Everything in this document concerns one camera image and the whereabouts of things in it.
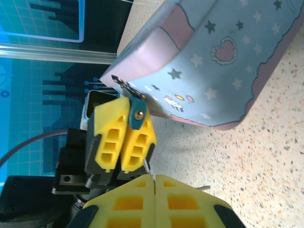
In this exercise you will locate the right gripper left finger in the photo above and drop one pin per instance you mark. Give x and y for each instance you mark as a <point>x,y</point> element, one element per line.
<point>128,202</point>

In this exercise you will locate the small teal padlock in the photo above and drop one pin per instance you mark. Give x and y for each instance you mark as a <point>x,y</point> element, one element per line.
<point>137,114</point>

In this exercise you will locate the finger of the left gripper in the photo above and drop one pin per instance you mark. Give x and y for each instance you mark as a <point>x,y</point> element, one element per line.
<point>140,142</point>
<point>107,123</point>

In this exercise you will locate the light blue plastic bag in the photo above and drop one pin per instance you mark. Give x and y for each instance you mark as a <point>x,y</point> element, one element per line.
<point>213,71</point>

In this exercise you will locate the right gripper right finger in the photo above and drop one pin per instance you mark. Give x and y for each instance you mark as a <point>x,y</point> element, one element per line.
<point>185,204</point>

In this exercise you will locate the aluminium frame post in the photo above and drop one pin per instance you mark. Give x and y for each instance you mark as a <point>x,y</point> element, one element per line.
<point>47,53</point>

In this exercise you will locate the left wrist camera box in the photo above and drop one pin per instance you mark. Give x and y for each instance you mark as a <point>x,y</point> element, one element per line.
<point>99,98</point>

